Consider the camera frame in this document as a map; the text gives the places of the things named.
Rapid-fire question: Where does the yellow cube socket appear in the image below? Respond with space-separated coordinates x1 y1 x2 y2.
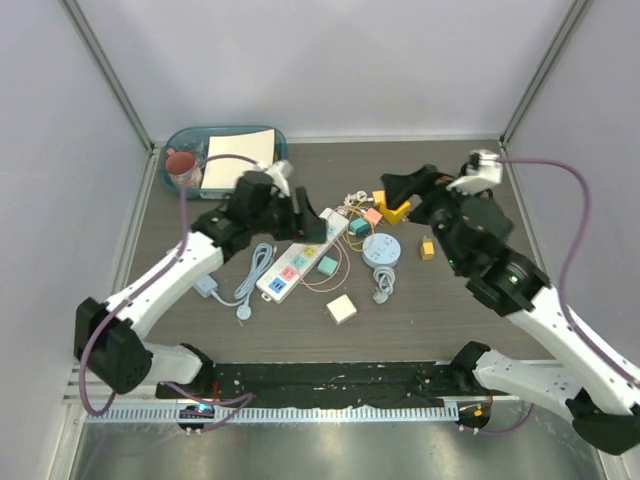
378 201 411 225

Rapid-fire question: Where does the pale yellow USB charger plug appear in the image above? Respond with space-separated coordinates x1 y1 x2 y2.
419 237 435 261

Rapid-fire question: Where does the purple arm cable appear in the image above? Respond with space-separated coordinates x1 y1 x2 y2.
79 153 266 434
459 156 640 434

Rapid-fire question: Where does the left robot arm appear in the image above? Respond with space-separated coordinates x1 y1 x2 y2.
73 171 327 399

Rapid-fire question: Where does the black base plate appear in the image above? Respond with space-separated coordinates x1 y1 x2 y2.
153 360 501 410

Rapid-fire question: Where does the white power strip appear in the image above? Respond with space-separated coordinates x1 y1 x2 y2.
256 208 348 303

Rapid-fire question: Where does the yellow thin cable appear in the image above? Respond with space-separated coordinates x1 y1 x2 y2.
339 199 376 251

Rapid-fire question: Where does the light blue round socket base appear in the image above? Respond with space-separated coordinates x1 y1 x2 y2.
361 233 402 268

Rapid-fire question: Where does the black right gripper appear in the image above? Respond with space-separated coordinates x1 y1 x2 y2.
380 164 478 272

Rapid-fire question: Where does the pink thin cable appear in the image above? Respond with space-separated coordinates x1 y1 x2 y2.
297 234 350 292

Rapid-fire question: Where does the white charger block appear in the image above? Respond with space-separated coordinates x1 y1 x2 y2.
326 294 357 325

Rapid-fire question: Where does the teal plastic basin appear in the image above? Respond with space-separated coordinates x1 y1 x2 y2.
158 125 289 200

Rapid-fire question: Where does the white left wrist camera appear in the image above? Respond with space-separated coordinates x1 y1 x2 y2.
257 159 294 198

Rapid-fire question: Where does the white paper sheet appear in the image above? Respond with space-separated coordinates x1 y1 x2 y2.
201 129 276 191

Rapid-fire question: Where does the orange USB charger plug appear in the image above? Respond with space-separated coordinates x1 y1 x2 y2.
372 190 386 205

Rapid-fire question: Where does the teal USB charger plug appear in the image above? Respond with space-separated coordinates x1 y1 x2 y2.
349 218 372 238

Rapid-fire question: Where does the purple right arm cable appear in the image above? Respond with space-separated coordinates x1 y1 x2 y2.
459 156 640 434

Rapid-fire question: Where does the pink plug adapter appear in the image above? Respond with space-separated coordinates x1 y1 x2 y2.
363 208 383 229

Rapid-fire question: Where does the light blue power strip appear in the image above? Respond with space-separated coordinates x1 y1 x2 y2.
193 275 218 298

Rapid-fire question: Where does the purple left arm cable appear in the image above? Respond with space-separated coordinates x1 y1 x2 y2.
79 153 266 434

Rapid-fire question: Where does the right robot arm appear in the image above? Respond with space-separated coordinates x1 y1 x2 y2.
381 161 639 455

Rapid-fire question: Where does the light blue strip cable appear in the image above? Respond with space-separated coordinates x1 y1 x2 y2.
211 242 278 321

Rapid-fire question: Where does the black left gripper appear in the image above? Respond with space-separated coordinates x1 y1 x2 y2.
250 187 327 242

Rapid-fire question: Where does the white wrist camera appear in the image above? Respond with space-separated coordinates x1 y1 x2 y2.
257 159 294 198
446 149 503 195

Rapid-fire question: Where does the red patterned cup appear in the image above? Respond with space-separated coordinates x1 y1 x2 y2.
165 148 203 189

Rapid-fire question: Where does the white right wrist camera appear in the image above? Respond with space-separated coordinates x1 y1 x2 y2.
446 149 503 195

